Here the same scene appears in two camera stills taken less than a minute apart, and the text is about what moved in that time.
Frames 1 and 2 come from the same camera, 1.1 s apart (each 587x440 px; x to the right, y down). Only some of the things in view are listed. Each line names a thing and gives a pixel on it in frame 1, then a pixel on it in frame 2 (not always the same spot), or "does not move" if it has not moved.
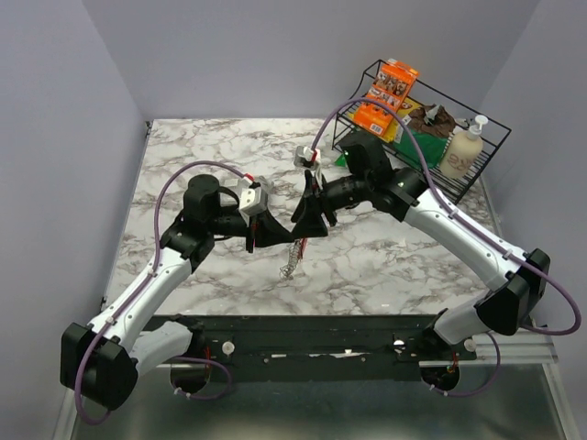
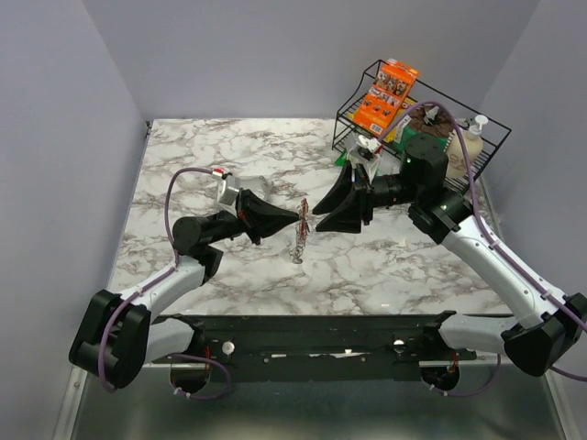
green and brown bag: (430, 127) does not move
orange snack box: (389, 88) does not move
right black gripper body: (347, 192) -> (391, 190)
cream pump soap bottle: (463, 151) does not move
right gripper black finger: (307, 218) -> (342, 190)
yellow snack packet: (396, 129) does not move
